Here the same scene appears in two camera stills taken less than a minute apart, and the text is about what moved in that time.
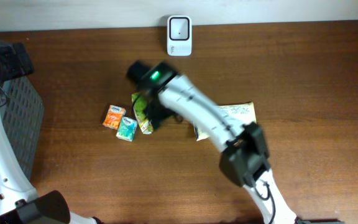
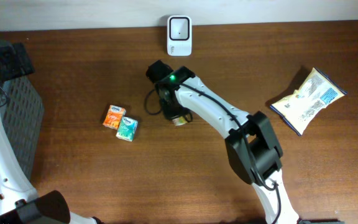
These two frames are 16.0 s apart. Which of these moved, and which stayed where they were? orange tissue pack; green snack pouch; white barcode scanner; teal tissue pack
Moved: green snack pouch
Stayed: teal tissue pack; orange tissue pack; white barcode scanner
